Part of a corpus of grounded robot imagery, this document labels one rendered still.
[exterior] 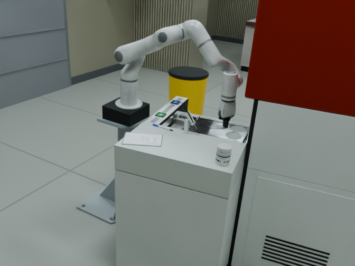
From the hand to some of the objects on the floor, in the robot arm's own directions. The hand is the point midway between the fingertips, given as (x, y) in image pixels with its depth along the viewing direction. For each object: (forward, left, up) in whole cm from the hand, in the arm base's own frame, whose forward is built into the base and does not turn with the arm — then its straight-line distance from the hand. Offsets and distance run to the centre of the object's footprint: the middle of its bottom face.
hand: (225, 123), depth 210 cm
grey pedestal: (-82, -11, -104) cm, 133 cm away
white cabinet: (-11, -9, -100) cm, 102 cm away
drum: (-138, +146, -112) cm, 230 cm away
